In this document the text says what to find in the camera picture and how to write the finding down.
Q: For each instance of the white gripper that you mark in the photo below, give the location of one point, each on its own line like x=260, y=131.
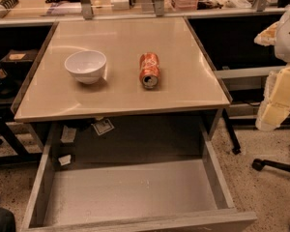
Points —
x=289, y=38

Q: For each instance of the red coke can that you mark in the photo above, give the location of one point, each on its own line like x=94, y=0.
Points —
x=149, y=65

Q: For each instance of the open grey wooden drawer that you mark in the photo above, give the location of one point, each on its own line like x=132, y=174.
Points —
x=146, y=175

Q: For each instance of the black office chair base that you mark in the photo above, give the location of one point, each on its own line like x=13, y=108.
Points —
x=259, y=164

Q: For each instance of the beige top cabinet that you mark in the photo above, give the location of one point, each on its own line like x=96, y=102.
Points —
x=187, y=92

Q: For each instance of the white paper tag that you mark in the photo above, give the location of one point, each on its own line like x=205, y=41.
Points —
x=103, y=126

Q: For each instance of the white bowl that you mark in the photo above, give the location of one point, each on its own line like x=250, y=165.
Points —
x=87, y=66

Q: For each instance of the dark box with label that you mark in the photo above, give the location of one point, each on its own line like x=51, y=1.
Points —
x=19, y=58

